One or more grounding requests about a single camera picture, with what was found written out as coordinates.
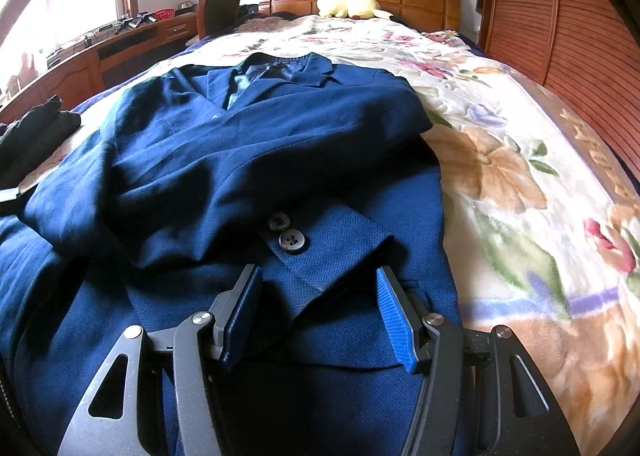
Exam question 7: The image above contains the black garment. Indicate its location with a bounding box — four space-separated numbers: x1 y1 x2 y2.
0 95 82 187

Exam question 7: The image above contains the yellow plush toy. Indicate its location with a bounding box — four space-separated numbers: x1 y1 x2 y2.
317 0 391 21

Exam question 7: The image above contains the wooden louvered wardrobe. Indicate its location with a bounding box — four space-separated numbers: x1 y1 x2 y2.
475 0 640 172

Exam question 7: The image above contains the wooden chair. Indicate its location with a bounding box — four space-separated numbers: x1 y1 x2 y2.
196 0 261 37

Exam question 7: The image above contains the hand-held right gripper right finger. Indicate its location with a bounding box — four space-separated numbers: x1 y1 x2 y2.
375 266 582 456

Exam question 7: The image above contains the floral blanket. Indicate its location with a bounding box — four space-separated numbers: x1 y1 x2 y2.
15 13 640 452

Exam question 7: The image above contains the navy blue blazer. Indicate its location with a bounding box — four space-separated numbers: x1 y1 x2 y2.
0 52 466 456

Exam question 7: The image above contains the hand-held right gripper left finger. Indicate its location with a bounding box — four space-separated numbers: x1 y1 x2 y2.
56 263 264 456

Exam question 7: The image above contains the long wooden desk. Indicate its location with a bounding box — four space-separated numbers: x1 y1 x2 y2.
0 11 201 112

